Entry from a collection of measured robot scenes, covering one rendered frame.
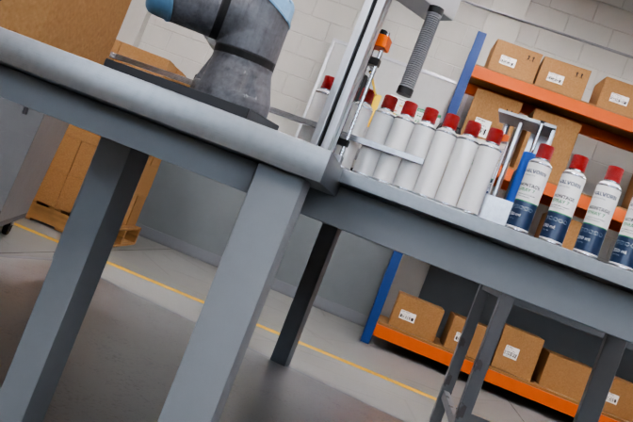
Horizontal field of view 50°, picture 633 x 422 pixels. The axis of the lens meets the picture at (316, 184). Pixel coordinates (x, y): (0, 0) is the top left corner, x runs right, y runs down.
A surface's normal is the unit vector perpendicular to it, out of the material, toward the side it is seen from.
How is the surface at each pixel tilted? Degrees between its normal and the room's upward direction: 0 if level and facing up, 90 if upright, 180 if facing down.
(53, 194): 90
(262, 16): 93
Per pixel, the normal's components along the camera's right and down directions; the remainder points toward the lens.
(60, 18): 0.89, 0.33
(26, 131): 0.18, 0.09
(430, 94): -0.11, -0.08
